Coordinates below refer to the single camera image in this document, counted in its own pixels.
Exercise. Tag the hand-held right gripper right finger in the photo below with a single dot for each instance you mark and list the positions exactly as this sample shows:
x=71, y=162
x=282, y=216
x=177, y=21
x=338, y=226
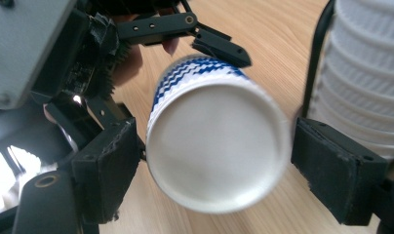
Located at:
x=338, y=169

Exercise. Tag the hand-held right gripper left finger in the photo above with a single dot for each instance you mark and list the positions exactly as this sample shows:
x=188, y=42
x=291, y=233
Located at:
x=110, y=165

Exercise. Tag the stack of white paper cups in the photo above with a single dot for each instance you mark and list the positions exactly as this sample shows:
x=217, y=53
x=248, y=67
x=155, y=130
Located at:
x=364, y=65

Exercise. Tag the single blue and white cup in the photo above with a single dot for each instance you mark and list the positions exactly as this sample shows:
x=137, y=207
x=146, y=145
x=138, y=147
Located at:
x=214, y=146

